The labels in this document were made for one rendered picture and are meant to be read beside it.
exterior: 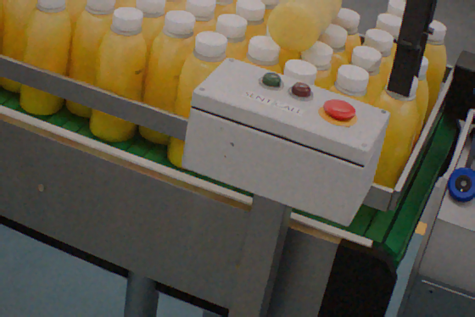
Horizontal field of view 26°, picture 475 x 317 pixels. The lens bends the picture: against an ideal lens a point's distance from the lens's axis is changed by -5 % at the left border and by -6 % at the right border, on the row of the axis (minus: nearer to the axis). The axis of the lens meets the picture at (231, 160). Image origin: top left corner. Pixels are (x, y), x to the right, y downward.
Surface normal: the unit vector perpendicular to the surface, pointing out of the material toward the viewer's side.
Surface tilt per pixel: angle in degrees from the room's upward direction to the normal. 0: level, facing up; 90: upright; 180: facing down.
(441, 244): 70
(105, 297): 0
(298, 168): 90
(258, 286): 90
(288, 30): 88
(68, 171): 90
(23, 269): 0
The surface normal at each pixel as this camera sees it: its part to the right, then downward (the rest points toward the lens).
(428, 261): -0.29, 0.15
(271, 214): -0.37, 0.45
